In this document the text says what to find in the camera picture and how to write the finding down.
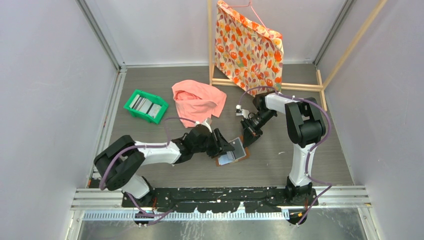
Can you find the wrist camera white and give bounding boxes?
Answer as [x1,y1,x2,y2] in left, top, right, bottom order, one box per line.
[201,117,213,133]
[235,104,250,119]

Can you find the stack of cards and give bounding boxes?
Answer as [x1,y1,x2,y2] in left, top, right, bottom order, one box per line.
[129,94,162,119]

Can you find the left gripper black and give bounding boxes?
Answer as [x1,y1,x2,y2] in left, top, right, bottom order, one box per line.
[192,128,234,158]

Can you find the grey credit card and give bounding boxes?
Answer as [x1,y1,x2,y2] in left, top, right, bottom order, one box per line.
[229,137,247,161]

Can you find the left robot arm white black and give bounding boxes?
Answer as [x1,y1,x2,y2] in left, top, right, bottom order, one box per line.
[93,124,235,207]

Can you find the brown leather card holder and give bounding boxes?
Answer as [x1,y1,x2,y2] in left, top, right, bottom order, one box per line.
[215,136,250,167]

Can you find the floral fabric bag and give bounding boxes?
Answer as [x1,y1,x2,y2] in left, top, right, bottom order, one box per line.
[214,0,284,96]

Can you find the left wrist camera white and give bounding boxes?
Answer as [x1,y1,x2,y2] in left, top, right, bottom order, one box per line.
[201,117,213,133]

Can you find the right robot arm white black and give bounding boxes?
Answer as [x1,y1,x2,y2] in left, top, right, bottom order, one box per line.
[235,92,329,205]

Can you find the pink cloth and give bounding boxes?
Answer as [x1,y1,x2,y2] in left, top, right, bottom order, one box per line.
[171,79,227,128]

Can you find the wooden rack frame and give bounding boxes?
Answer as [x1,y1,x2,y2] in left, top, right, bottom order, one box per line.
[207,0,387,110]

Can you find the green card tray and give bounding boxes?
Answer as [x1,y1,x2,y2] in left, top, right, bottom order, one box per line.
[123,89,169,125]

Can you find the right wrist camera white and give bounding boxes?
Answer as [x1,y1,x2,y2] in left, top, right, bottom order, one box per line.
[235,104,250,119]

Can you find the pink hanger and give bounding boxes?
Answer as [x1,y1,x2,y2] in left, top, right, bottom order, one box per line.
[229,0,269,32]

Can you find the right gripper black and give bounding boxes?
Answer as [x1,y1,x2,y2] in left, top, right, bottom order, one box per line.
[241,109,277,149]

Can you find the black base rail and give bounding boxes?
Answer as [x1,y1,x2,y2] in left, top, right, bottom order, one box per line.
[122,186,319,214]

